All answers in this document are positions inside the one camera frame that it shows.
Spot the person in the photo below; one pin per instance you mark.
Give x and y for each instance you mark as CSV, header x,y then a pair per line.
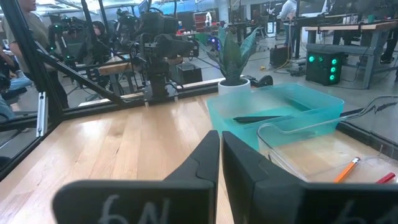
x,y
40,34
99,29
390,46
287,12
15,84

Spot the green snake plant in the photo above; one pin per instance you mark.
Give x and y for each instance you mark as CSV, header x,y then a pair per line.
x,y
231,59

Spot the wooden workbench with grey legs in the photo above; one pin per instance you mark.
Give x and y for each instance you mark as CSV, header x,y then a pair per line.
x,y
342,27

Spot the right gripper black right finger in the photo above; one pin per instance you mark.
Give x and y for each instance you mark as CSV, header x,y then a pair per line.
x,y
280,202

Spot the clear plastic bin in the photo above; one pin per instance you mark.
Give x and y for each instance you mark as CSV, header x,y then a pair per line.
x,y
311,149

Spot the black pen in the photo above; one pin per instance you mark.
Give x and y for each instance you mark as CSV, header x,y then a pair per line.
x,y
255,119

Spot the red shelf unit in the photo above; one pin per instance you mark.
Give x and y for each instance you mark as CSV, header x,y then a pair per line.
x,y
199,21

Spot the orange pencil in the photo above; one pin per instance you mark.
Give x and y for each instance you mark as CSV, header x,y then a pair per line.
x,y
346,170

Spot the computer tower with green lights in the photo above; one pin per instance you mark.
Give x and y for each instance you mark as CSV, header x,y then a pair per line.
x,y
323,74

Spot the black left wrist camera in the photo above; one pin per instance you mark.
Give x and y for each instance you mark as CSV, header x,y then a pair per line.
x,y
158,21

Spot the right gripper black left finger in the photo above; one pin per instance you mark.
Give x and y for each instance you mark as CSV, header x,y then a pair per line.
x,y
140,202

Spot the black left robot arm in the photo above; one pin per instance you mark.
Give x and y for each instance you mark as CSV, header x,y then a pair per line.
x,y
158,77

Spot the brown background table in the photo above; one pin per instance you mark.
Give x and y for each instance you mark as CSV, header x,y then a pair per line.
x,y
115,68

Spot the black equipment case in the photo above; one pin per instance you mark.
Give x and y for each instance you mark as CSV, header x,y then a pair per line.
x,y
280,56

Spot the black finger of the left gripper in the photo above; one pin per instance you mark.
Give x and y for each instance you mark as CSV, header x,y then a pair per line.
x,y
175,46

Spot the background black robot arm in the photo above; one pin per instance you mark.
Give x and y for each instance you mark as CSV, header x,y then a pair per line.
x,y
66,25
126,18

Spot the teal plastic bin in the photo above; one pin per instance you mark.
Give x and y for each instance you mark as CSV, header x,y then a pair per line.
x,y
311,99

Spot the black box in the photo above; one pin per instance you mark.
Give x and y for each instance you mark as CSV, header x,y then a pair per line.
x,y
189,74

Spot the red pencil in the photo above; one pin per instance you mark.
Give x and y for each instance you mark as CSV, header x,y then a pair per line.
x,y
386,178

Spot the silver aluminium bracket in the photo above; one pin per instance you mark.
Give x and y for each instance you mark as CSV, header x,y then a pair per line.
x,y
42,115

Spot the white plant pot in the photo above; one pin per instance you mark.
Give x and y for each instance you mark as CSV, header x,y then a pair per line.
x,y
233,88

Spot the black aluminium table frame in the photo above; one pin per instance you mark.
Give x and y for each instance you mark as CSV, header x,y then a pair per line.
x,y
93,109

